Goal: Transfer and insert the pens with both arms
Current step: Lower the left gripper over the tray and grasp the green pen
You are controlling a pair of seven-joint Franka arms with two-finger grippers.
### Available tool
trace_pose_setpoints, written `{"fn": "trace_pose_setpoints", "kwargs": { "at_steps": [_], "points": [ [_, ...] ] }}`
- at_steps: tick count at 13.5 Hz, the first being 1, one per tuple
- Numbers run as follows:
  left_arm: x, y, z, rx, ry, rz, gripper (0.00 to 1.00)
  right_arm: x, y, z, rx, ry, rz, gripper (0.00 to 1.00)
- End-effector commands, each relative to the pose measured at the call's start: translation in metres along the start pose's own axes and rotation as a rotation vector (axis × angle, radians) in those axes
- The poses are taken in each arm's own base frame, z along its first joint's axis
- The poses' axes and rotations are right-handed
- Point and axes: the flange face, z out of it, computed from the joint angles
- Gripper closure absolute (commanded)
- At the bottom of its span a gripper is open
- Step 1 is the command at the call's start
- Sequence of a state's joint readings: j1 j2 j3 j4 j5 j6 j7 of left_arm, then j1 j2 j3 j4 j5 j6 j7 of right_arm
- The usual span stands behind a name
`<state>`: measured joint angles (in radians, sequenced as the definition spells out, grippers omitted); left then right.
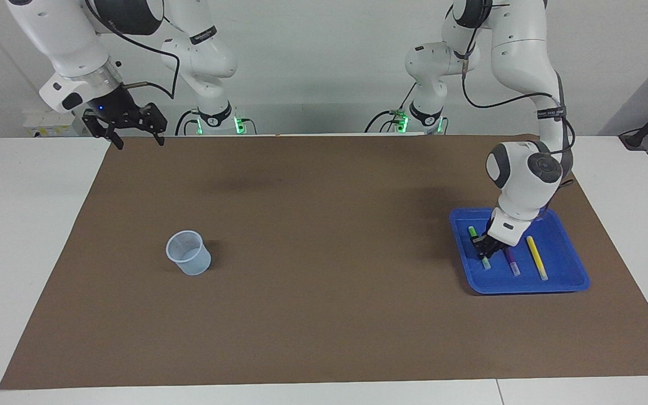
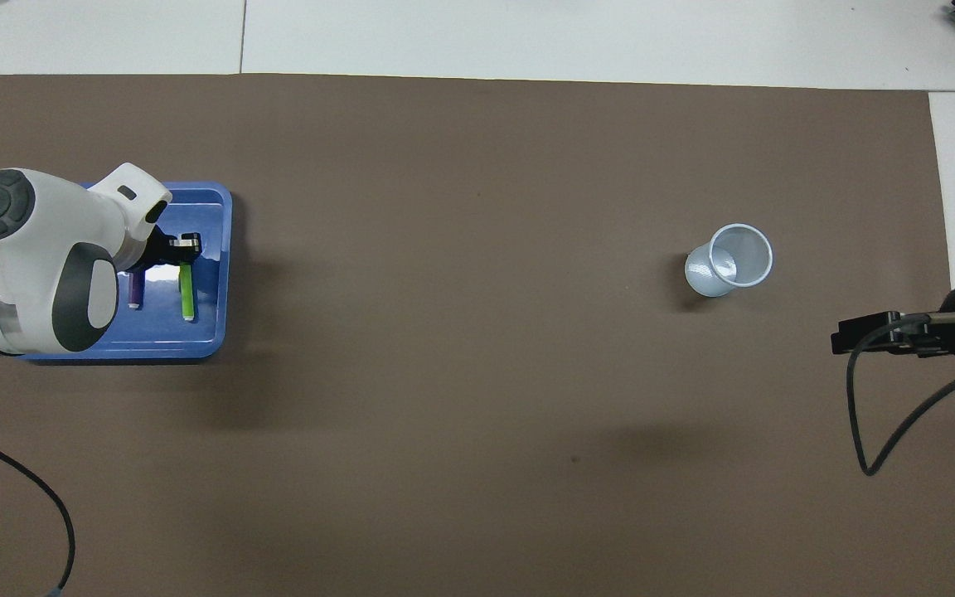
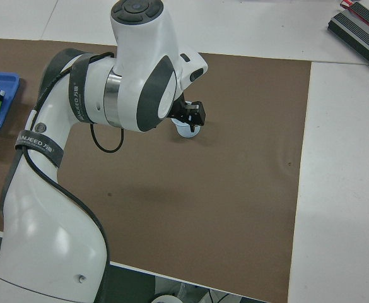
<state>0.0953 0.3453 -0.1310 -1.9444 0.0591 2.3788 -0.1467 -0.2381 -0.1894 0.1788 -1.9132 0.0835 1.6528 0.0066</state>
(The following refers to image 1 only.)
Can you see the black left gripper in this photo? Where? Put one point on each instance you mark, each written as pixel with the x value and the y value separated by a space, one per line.
pixel 493 239

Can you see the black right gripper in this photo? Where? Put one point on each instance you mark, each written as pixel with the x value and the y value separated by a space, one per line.
pixel 111 107

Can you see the green marker pen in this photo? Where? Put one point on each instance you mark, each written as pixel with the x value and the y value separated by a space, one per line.
pixel 472 232

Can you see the purple marker pen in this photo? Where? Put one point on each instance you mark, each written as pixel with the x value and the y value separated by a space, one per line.
pixel 512 263

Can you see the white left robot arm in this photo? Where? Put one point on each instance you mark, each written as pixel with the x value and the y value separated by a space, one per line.
pixel 521 56

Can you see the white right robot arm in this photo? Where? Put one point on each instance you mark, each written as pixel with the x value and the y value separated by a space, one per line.
pixel 59 34

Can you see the yellow marker pen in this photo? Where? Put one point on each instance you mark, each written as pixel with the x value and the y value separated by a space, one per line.
pixel 535 256

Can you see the blue plastic tray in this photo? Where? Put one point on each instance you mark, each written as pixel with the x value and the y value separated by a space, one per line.
pixel 560 270

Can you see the white socket box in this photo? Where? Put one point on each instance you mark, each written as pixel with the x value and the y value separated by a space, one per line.
pixel 43 126

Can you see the translucent plastic cup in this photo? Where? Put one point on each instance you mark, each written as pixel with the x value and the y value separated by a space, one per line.
pixel 189 261

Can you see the brown table mat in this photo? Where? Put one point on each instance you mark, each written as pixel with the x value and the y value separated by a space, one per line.
pixel 324 315

